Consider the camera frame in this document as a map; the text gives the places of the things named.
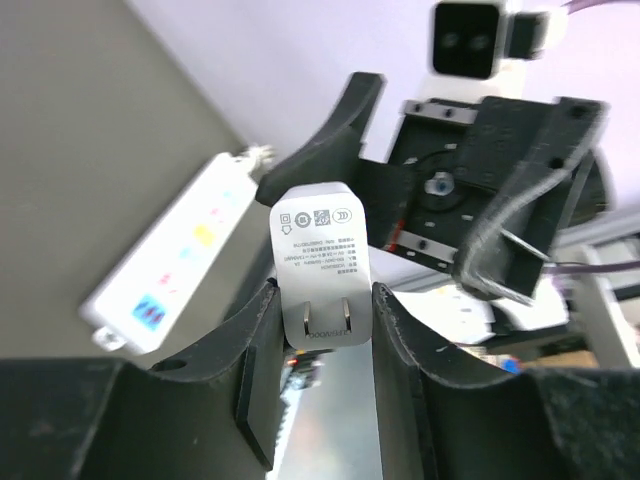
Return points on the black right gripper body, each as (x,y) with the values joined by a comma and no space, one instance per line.
(449,160)

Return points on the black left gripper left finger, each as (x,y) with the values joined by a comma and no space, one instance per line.
(211,411)

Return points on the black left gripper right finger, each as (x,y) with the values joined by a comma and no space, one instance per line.
(446,414)

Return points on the white USB charger plug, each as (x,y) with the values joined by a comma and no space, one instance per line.
(321,256)

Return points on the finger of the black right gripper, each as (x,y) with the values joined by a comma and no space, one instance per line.
(332,153)
(525,186)

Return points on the white power strip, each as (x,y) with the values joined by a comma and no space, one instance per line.
(140,300)

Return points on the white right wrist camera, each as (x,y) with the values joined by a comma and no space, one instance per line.
(482,48)

